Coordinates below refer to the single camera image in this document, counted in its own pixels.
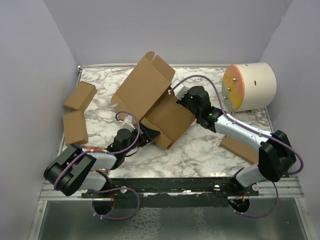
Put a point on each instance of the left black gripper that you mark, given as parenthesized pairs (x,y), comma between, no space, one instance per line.
(148,135)

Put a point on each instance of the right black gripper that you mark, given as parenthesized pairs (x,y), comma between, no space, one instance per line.
(181,102)

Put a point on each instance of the cardboard box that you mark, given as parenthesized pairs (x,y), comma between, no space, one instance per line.
(81,97)
(144,94)
(75,129)
(239,149)

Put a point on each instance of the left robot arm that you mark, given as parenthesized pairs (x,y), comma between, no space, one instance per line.
(76,168)

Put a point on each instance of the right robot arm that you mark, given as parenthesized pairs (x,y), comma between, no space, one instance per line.
(275,157)

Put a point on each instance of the white cylinder container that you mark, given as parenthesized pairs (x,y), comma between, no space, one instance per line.
(248,86)

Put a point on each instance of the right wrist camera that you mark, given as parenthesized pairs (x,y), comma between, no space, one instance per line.
(177,89)

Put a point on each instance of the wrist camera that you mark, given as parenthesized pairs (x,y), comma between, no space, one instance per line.
(127,123)
(177,89)

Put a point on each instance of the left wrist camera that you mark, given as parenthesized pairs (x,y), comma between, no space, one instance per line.
(127,123)

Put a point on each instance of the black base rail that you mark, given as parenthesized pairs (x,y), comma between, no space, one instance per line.
(171,192)

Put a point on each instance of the aluminium frame profile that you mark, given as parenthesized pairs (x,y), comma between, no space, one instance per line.
(48,193)

